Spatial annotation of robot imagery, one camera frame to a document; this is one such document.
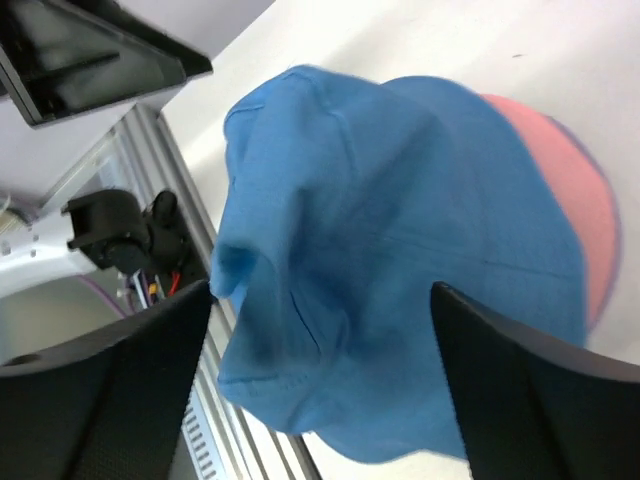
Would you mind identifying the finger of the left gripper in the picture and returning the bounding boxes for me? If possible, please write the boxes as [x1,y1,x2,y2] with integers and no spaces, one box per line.
[1,1,213,127]

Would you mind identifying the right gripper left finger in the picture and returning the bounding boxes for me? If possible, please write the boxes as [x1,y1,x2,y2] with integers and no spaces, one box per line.
[1,280,213,480]

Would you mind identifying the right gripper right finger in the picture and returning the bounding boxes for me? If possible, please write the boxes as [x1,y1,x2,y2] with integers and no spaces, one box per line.
[430,282,639,480]

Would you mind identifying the pink bucket hat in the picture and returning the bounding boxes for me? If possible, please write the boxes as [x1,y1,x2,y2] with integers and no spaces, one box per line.
[484,95,591,329]

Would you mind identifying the blue bucket hat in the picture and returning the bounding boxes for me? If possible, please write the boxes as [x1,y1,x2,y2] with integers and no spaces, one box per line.
[210,66,587,463]

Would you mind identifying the purple bucket hat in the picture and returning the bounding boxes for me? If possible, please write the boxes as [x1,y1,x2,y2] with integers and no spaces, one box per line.
[549,118,623,329]

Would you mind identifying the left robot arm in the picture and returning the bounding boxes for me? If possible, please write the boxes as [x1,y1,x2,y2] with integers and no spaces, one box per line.
[1,1,213,296]

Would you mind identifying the white slotted cable duct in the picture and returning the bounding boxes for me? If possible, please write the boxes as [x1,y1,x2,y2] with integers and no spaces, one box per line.
[182,393,224,480]

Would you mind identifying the aluminium mounting rail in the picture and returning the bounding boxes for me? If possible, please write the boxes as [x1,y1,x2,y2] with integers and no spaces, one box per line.
[39,102,326,480]

